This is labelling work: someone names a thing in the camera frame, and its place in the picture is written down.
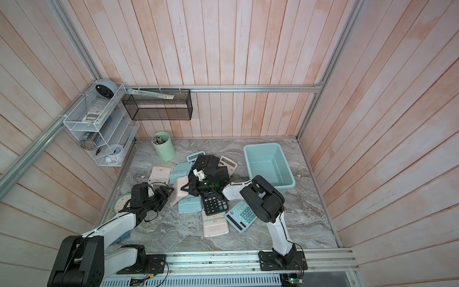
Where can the pale pink calculator back left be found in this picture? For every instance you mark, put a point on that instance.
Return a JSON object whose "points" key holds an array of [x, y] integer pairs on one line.
{"points": [[160, 174]]}

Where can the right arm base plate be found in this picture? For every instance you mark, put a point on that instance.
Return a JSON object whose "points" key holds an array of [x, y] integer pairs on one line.
{"points": [[273, 261]]}

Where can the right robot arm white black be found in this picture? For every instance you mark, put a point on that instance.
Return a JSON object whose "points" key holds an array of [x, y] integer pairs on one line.
{"points": [[268, 205]]}

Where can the black calculator face up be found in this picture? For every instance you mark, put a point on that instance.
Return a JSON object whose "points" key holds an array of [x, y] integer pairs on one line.
{"points": [[214, 204]]}

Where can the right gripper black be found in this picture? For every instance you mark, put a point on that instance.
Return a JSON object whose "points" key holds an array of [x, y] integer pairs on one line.
{"points": [[194, 190]]}

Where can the green round desk clock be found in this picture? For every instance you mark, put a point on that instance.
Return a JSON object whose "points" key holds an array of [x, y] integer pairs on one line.
{"points": [[120, 202]]}

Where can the teal calculator tilted in pile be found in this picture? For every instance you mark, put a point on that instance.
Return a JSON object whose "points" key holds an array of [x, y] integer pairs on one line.
{"points": [[180, 170]]}

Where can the grey round alarm clock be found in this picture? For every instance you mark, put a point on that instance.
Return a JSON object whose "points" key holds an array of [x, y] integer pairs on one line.
{"points": [[106, 88]]}

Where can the aluminium front rail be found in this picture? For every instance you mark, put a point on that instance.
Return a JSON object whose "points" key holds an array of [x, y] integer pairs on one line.
{"points": [[247, 262]]}

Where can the pink calculator under black one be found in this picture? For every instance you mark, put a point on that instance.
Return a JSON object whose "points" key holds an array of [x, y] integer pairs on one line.
{"points": [[214, 225]]}

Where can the black wire mesh basket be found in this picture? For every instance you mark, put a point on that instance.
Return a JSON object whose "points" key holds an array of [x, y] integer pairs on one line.
{"points": [[141, 108]]}

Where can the ruler on black basket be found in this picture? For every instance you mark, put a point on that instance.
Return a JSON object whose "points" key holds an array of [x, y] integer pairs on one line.
{"points": [[156, 95]]}

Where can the teal plastic storage box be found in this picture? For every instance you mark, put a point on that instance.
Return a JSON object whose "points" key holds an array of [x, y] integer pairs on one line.
{"points": [[268, 160]]}

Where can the teal calculator back of pile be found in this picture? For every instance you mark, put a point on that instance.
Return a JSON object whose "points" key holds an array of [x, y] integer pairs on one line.
{"points": [[193, 157]]}

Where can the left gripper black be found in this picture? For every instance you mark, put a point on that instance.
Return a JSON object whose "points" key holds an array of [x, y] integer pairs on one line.
{"points": [[163, 195]]}

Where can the white mug on shelf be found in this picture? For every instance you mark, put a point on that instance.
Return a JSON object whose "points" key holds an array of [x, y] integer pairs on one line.
{"points": [[113, 154]]}

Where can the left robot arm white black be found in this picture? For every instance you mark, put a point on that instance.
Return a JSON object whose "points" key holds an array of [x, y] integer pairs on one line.
{"points": [[82, 260]]}

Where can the pens in cup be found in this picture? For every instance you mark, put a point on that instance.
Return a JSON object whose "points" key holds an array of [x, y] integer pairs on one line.
{"points": [[157, 140]]}

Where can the teal calculator face up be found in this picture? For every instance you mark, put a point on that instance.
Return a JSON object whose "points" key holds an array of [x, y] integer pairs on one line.
{"points": [[241, 217]]}

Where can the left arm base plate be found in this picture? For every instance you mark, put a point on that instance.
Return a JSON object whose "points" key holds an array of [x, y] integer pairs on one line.
{"points": [[154, 264]]}

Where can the mint green pen cup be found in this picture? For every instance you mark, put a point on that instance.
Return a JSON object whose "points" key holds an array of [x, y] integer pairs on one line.
{"points": [[166, 151]]}

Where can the white wire mesh shelf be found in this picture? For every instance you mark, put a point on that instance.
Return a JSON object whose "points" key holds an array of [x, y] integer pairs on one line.
{"points": [[97, 122]]}

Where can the black calculator top of pile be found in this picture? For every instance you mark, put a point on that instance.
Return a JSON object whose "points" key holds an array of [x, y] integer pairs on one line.
{"points": [[206, 163]]}

